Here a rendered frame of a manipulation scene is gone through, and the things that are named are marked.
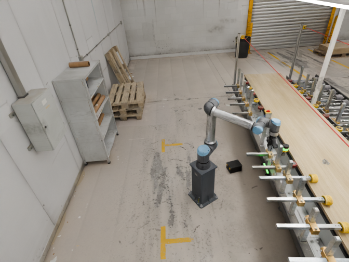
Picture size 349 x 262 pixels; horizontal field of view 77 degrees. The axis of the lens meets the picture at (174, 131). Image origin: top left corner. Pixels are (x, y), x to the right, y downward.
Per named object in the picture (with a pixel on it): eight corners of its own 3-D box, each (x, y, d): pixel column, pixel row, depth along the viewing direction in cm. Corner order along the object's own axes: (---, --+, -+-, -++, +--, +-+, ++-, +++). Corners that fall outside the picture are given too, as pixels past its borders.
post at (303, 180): (289, 215, 205) (302, 179, 178) (287, 212, 208) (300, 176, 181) (293, 215, 204) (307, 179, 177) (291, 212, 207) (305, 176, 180)
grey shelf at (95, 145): (84, 165, 385) (51, 81, 298) (97, 135, 460) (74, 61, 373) (110, 163, 385) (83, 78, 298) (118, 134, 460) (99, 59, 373)
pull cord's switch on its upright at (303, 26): (289, 84, 443) (303, 24, 381) (286, 81, 455) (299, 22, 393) (293, 83, 442) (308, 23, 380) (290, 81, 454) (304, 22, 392)
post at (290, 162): (279, 196, 227) (290, 161, 200) (278, 194, 230) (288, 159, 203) (282, 196, 227) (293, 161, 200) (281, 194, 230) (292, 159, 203)
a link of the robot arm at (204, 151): (195, 160, 274) (194, 149, 264) (201, 153, 285) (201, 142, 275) (205, 165, 266) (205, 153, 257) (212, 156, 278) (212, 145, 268)
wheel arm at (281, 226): (277, 229, 169) (277, 226, 167) (275, 225, 172) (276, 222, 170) (345, 230, 165) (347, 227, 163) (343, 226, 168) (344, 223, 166)
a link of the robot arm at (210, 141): (201, 152, 285) (203, 100, 242) (207, 145, 297) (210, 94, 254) (212, 156, 278) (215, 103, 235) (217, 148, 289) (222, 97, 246)
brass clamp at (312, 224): (310, 234, 165) (312, 231, 162) (303, 218, 176) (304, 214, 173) (319, 234, 165) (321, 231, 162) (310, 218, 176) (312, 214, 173)
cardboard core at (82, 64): (67, 63, 337) (87, 62, 337) (69, 62, 344) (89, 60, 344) (69, 68, 341) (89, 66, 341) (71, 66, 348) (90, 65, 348)
